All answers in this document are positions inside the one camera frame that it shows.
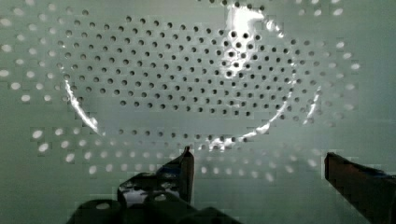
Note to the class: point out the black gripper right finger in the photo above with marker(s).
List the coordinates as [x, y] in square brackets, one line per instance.
[369, 190]

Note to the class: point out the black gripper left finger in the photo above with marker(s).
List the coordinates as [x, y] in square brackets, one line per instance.
[176, 177]

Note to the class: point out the green oval strainer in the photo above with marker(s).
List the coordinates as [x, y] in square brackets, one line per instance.
[94, 92]

